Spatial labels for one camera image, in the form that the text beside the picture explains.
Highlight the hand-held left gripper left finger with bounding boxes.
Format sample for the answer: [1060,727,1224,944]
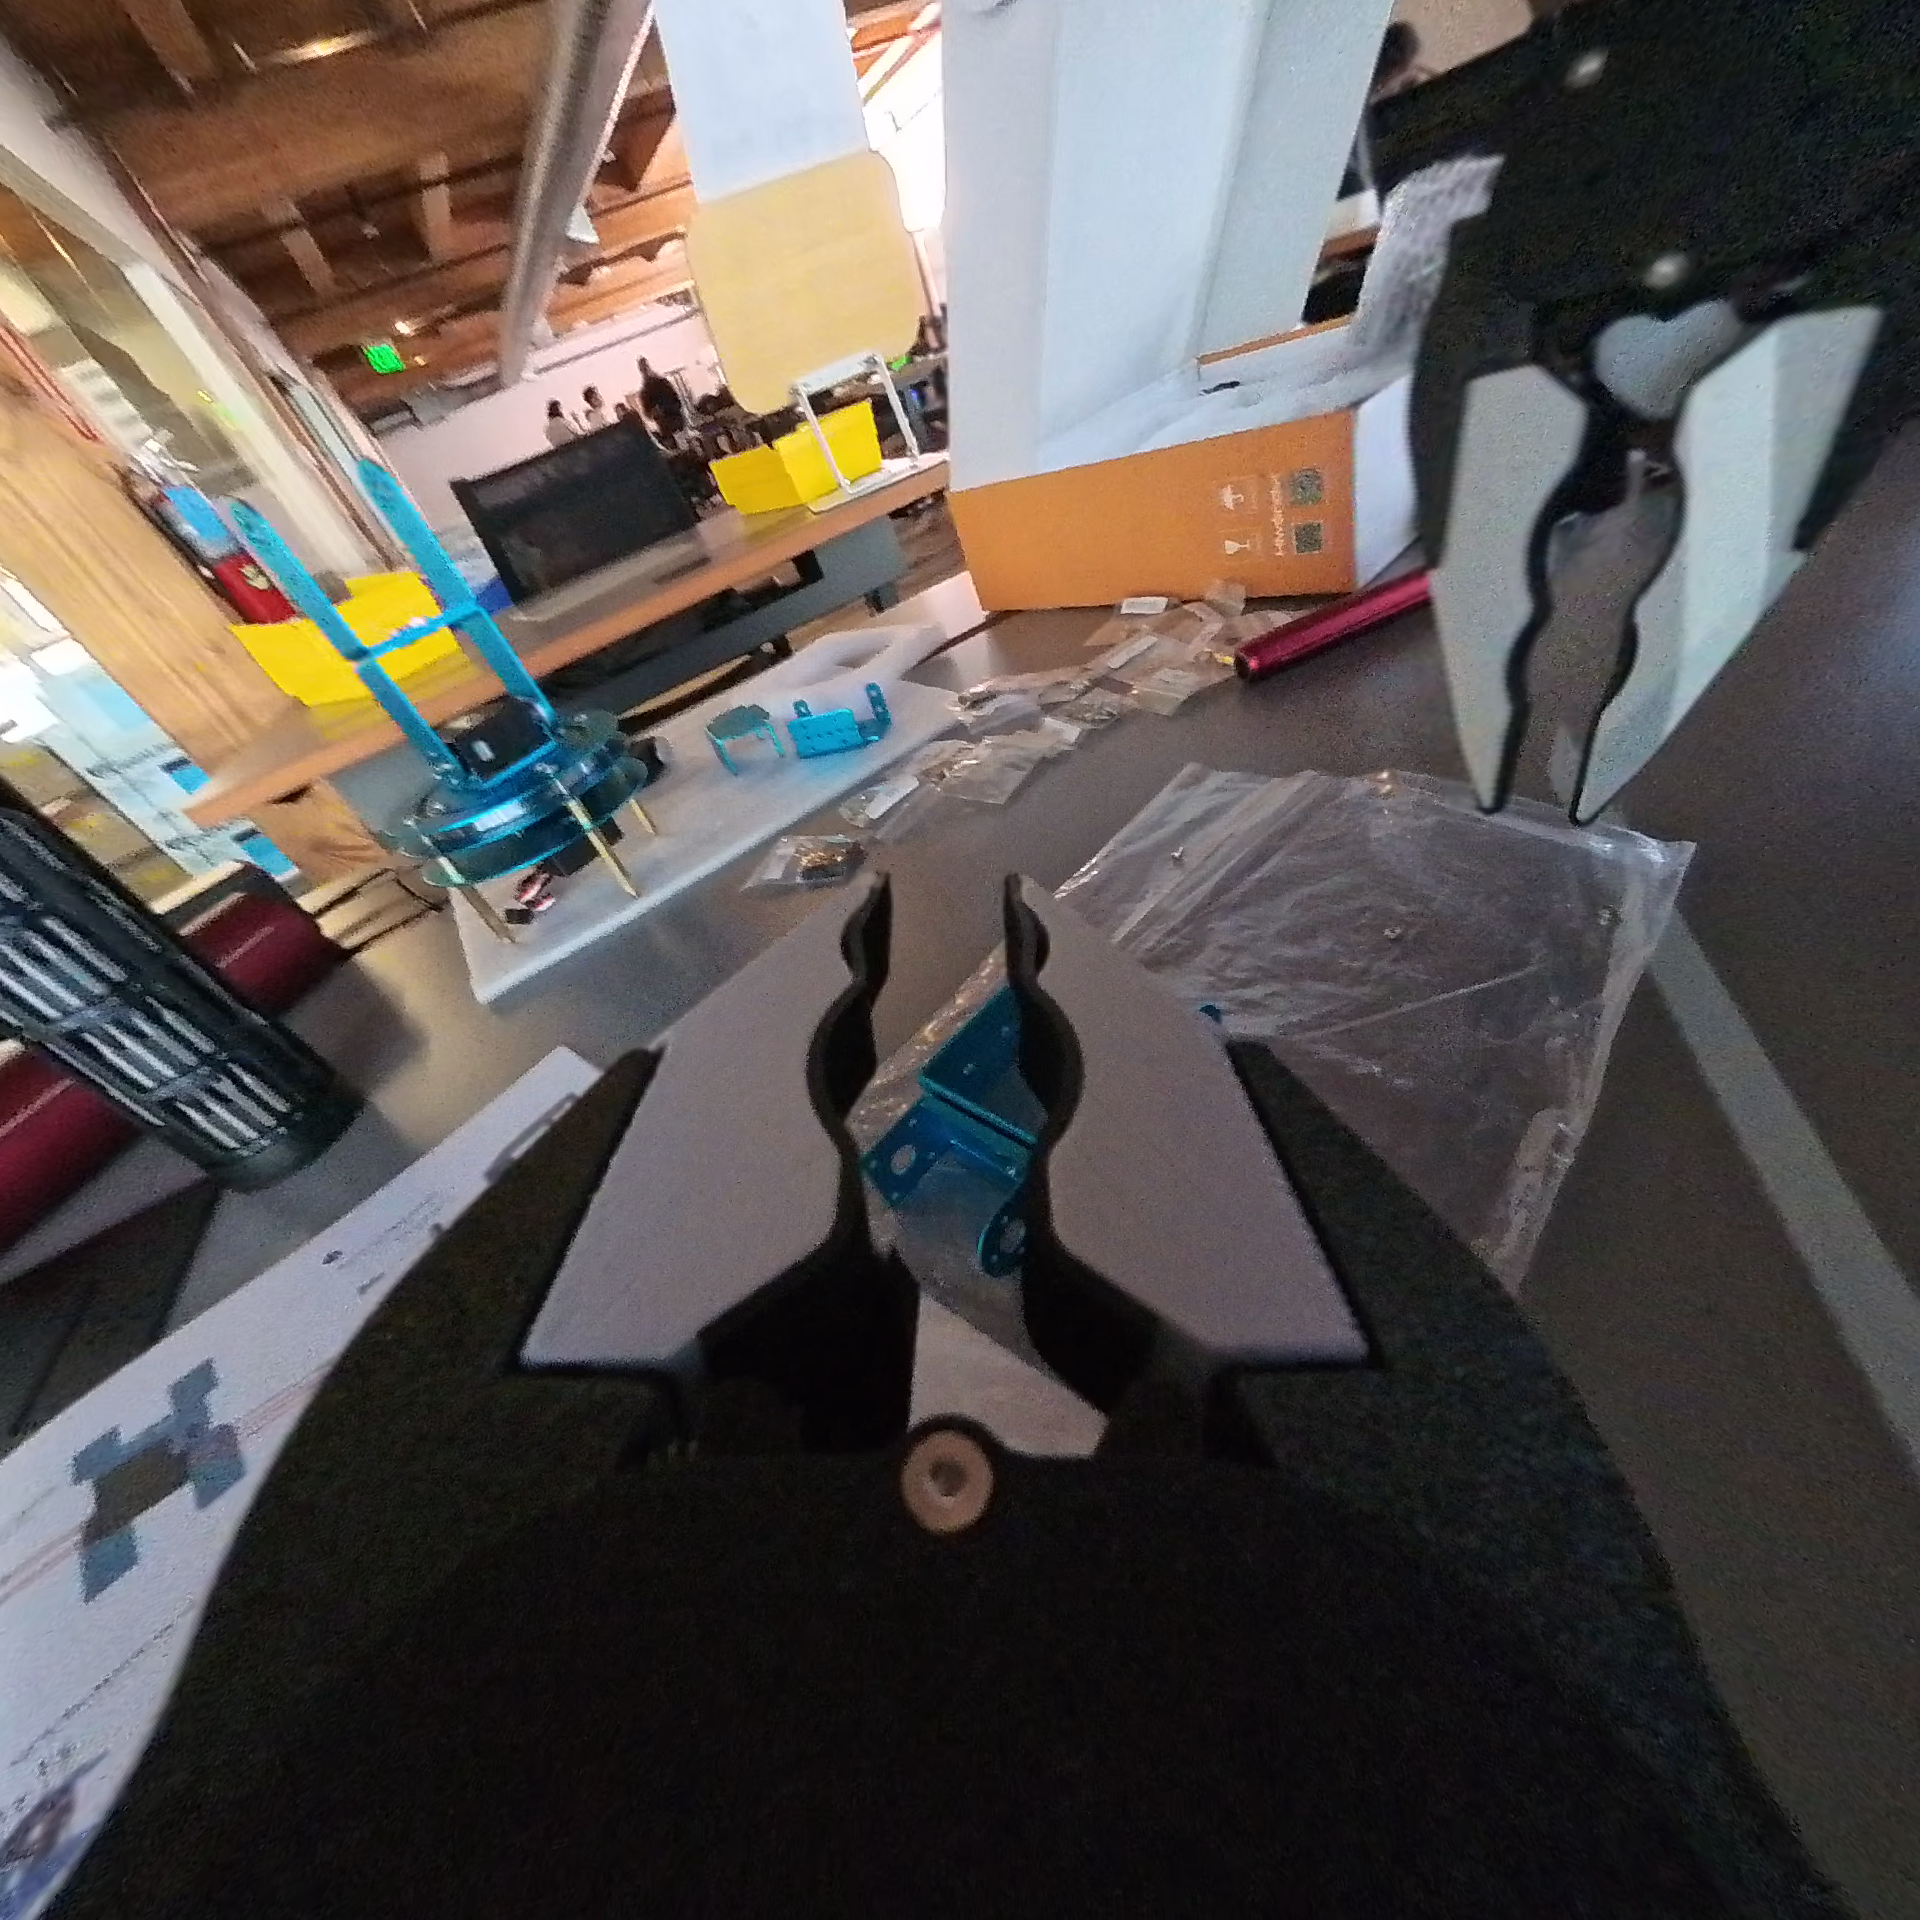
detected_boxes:
[516,874,921,1375]

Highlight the dark red metal tube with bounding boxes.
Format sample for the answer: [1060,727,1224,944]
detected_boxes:
[1233,569,1435,681]

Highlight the printed instruction manual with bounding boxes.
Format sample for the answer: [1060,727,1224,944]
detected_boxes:
[0,1047,606,1920]

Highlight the blue perforated flat bracket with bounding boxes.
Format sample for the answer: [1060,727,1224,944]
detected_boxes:
[787,681,890,761]

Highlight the white foam wrap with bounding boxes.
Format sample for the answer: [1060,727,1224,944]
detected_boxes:
[1358,158,1505,356]

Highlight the yellow plastic bin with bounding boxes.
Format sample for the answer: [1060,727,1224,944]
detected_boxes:
[710,399,880,516]
[225,569,462,707]

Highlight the grey ceiling pipe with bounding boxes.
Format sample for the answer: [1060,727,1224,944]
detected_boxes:
[504,0,650,356]

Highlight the white foam board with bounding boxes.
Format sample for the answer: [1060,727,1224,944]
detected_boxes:
[451,622,992,1009]

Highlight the scattered small parts bags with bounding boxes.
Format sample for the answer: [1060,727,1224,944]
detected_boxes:
[743,577,1321,904]

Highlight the black laptop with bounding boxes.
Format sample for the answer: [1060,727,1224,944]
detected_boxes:
[451,420,726,618]

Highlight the white metal frame stand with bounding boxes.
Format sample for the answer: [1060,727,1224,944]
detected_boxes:
[787,348,921,497]

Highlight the black ribbed cylinder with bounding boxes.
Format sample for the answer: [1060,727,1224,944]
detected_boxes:
[0,779,367,1191]

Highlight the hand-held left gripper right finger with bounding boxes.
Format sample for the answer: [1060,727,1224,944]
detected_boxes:
[1001,874,1374,1375]

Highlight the wooden table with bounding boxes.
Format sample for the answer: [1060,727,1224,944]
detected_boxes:
[182,458,953,830]

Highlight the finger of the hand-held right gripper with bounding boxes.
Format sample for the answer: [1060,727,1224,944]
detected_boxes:
[1438,363,1614,817]
[1569,304,1888,828]

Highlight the white pillar with yellow padding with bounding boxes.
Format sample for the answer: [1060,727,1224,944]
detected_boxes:
[651,0,936,410]

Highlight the blue metal U bracket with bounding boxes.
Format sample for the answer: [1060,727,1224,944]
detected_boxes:
[862,983,1087,1310]

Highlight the orange and white cardboard box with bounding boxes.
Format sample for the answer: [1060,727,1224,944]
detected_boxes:
[937,0,1426,616]

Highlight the clear plastic bag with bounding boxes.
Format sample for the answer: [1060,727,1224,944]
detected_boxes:
[848,761,1697,1456]

